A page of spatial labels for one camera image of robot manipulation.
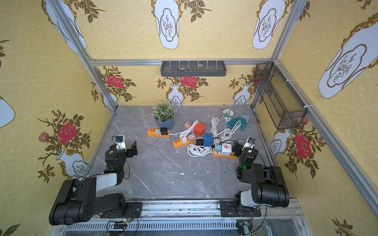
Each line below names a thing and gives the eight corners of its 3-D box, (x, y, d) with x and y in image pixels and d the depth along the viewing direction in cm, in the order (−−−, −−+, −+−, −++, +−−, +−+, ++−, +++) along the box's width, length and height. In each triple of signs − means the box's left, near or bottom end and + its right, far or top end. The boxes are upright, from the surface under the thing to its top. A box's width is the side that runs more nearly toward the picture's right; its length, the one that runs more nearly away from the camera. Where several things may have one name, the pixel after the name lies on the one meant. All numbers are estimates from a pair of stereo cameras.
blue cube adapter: (203, 147, 97) (204, 142, 92) (203, 138, 101) (203, 133, 96) (212, 147, 97) (213, 142, 92) (211, 138, 101) (212, 133, 96)
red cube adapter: (193, 134, 103) (193, 129, 99) (197, 127, 107) (197, 121, 103) (201, 138, 101) (202, 133, 97) (206, 130, 105) (206, 125, 101)
